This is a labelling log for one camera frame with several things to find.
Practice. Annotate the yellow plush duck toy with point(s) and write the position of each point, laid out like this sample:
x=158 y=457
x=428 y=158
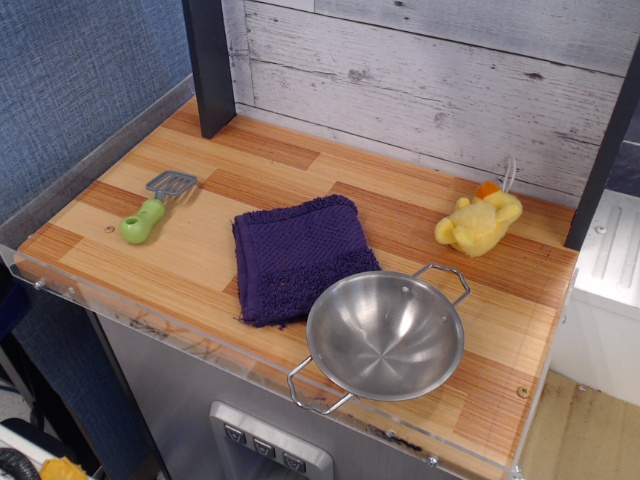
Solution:
x=478 y=224

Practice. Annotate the purple folded towel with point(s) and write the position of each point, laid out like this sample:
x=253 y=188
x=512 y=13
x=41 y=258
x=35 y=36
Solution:
x=287 y=257

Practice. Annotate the silver button control panel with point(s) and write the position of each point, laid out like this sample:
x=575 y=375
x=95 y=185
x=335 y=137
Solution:
x=250 y=448

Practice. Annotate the white side counter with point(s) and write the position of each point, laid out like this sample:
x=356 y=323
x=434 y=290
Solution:
x=597 y=343

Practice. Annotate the clear acrylic edge guard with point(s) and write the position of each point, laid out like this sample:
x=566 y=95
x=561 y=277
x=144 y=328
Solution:
x=471 y=427

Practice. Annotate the yellow object at corner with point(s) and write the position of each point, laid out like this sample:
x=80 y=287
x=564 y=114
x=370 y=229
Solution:
x=61 y=469

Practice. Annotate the silver metal bowl with handles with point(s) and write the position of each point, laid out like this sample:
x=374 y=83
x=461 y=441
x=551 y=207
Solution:
x=385 y=336

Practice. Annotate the green handled toy spatula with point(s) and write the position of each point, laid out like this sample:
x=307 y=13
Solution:
x=136 y=228

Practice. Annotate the dark left frame post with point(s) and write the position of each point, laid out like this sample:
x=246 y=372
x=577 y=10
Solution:
x=210 y=63

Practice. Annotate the dark frame post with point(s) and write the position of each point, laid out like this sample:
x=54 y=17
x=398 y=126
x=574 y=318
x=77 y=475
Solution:
x=210 y=63
x=612 y=140

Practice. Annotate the dark right frame post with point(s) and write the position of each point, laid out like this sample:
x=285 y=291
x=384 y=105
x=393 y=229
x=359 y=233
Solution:
x=612 y=140

